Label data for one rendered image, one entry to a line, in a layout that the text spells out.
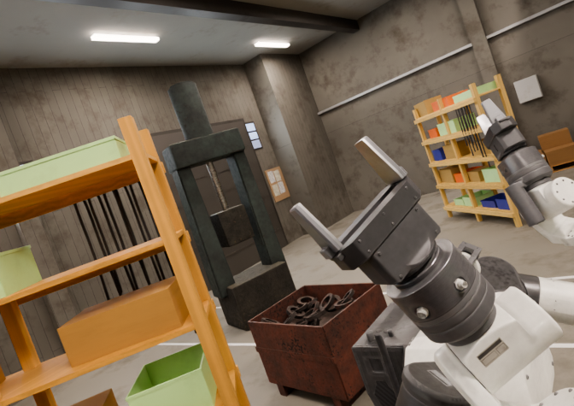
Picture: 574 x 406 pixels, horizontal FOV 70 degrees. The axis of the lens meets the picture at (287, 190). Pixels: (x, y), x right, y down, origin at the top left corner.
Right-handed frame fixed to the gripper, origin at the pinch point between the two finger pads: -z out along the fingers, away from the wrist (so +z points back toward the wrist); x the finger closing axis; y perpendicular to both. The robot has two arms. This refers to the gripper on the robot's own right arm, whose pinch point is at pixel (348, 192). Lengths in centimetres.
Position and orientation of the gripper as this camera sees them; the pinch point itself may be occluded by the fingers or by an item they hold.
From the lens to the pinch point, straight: 44.1
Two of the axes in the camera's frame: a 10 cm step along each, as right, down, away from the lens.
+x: 6.7, -6.6, 3.3
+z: 6.9, 7.2, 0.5
